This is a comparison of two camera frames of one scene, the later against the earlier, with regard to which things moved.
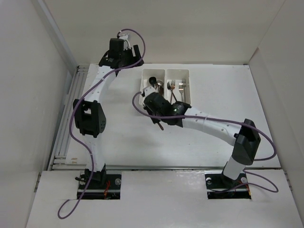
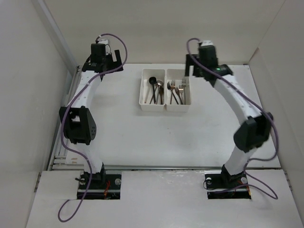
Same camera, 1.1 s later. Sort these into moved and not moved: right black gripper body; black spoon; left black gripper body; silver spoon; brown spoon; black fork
Moved: left black gripper body; right black gripper body
Not moved: brown spoon; silver spoon; black fork; black spoon
